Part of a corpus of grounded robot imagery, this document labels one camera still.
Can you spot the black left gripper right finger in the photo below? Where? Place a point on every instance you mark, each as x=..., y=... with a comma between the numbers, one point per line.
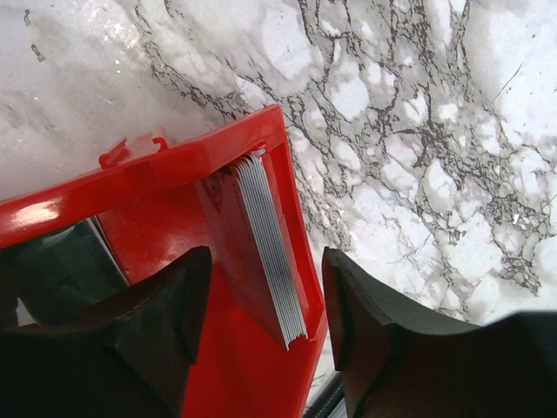
x=398, y=358

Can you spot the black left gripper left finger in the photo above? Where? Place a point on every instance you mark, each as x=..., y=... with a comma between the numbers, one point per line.
x=126, y=356

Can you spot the black card in bin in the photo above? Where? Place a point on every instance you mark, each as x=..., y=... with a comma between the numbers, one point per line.
x=62, y=272

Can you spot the red plastic bin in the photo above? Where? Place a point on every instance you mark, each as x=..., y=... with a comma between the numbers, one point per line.
x=143, y=195

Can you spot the cards in red bin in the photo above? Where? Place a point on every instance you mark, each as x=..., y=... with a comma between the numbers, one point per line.
x=238, y=206

